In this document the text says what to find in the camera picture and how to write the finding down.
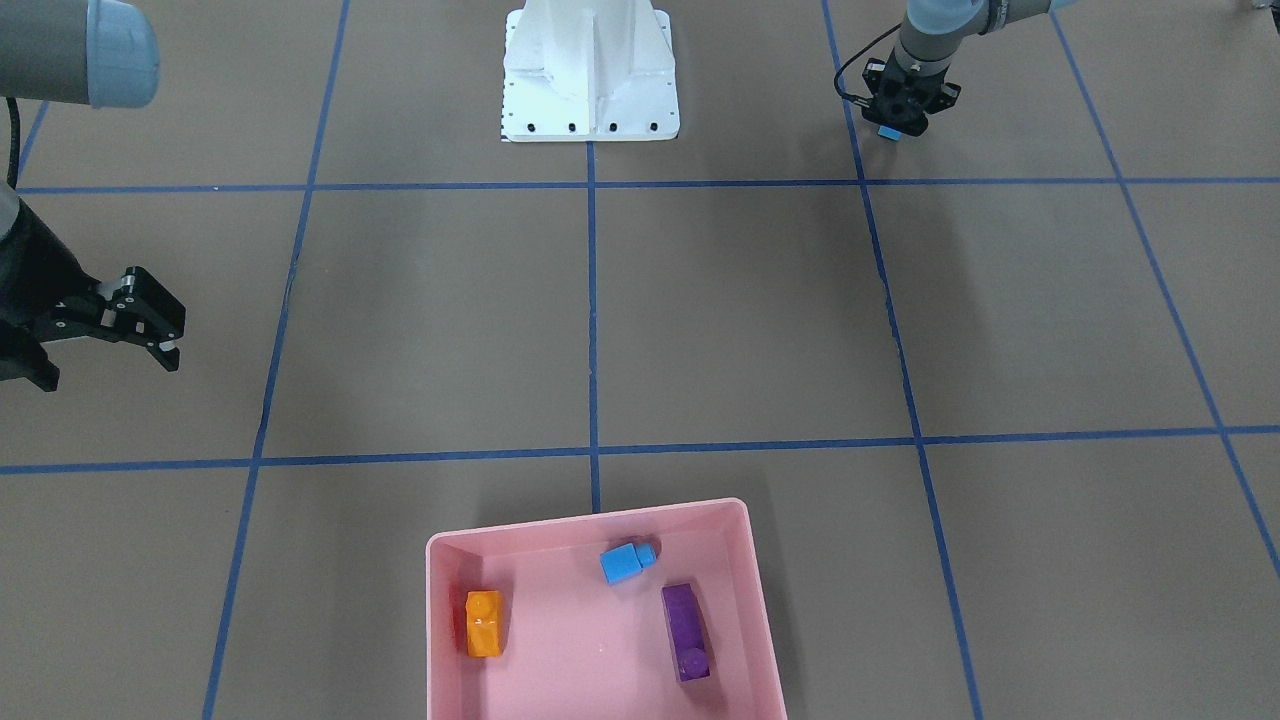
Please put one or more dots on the purple toy block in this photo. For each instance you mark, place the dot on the purple toy block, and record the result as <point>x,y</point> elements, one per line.
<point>686,633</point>

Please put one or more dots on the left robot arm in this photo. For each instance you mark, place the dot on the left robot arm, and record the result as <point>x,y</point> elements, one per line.
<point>931,32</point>

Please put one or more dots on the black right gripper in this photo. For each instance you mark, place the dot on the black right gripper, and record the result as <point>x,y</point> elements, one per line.
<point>38,272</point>

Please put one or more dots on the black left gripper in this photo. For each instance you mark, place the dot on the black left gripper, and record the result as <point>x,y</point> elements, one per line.
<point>873,83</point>

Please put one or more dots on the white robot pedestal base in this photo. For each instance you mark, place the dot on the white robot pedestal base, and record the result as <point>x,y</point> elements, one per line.
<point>589,71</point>

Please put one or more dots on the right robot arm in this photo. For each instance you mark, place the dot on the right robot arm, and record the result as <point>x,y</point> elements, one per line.
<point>102,54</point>

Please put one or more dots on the pink plastic box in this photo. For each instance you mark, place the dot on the pink plastic box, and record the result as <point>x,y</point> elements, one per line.
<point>575,647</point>

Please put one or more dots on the orange toy block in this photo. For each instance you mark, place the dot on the orange toy block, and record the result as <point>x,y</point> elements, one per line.
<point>484,624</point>

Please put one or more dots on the small blue toy block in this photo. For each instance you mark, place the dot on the small blue toy block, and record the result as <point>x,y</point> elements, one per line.
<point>627,561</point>

